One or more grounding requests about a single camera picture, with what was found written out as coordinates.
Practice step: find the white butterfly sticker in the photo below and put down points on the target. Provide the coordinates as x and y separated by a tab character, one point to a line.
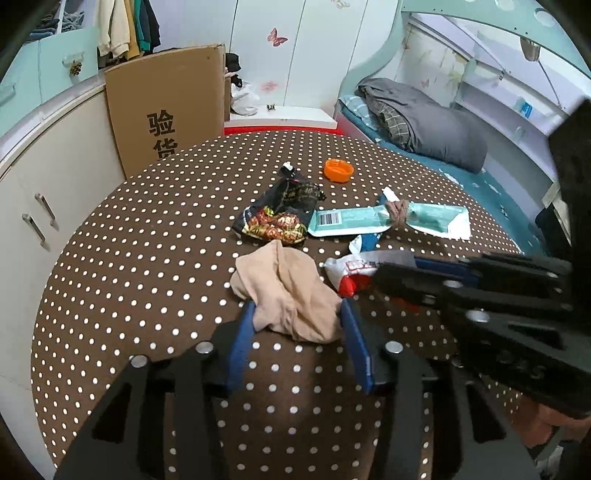
341	2

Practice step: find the red bench with white top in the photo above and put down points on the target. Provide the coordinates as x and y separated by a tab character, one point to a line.
295	117

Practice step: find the brown cardboard box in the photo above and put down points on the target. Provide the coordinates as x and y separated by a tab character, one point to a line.
161	87

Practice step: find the red white wrapper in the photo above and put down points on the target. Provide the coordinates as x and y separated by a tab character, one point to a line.
351	272

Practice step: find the white cloth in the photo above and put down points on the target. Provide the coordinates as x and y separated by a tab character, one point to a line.
244	100

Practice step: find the black red snack packet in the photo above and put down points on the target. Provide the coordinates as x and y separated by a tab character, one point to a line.
281	212

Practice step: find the beige cloth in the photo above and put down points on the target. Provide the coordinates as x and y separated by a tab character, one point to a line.
286	286

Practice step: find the orange bottle cap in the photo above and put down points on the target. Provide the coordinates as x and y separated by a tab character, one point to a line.
338	170

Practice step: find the purple stair cabinet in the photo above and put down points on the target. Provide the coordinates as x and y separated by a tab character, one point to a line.
41	69

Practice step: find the blue bed sheet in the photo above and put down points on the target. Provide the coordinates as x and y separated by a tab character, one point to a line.
489	189

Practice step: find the white low cabinet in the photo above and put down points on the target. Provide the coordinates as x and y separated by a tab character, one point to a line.
60	166

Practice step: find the dark jacket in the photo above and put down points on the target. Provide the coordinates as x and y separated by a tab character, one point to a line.
152	23

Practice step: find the plaid cloth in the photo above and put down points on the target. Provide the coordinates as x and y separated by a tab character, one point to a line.
395	124

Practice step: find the white wardrobe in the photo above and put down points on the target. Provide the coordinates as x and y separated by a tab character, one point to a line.
314	55

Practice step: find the yellow garment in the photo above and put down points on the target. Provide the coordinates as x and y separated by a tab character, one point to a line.
131	32

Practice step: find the blue white wrapper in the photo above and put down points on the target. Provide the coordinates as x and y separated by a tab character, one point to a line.
367	242

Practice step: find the pine cone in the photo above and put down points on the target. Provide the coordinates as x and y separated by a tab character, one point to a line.
76	68

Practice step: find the pink butterfly sticker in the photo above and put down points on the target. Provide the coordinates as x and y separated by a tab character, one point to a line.
277	37

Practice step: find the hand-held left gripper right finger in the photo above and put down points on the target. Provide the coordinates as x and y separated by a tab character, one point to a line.
358	341

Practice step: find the green garment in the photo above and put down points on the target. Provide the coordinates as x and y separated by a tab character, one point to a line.
143	27

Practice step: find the grey blanket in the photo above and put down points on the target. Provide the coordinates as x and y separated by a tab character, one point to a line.
434	124

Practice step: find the white paper piece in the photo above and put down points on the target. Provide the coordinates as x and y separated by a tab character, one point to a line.
391	194

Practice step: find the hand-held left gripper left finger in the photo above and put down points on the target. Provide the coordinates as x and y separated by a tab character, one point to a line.
240	341

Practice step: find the teal bunk bed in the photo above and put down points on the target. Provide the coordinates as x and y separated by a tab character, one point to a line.
461	60

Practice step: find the pink flower sticker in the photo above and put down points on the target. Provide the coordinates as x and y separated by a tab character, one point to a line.
268	85

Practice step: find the cream hoodie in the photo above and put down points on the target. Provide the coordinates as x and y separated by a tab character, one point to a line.
113	27

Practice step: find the person's right hand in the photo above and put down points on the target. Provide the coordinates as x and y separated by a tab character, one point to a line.
547	422

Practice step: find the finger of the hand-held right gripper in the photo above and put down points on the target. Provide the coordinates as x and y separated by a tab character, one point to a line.
406	284
443	268

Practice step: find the teal wipes packet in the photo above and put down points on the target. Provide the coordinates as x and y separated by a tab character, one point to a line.
351	219

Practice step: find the small blue box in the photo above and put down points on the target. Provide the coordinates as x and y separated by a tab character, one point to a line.
526	108

